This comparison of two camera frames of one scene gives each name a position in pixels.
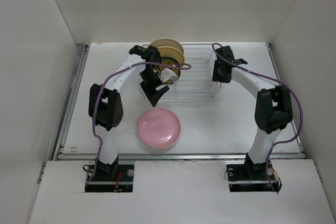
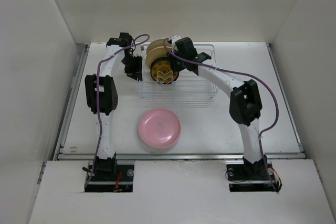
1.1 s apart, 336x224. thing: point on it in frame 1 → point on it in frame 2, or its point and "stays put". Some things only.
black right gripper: x=216 y=76 → x=174 y=65
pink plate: x=159 y=127 stays put
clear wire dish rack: x=195 y=79 stays put
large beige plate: x=166 y=42 stays put
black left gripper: x=153 y=94 → x=135 y=73
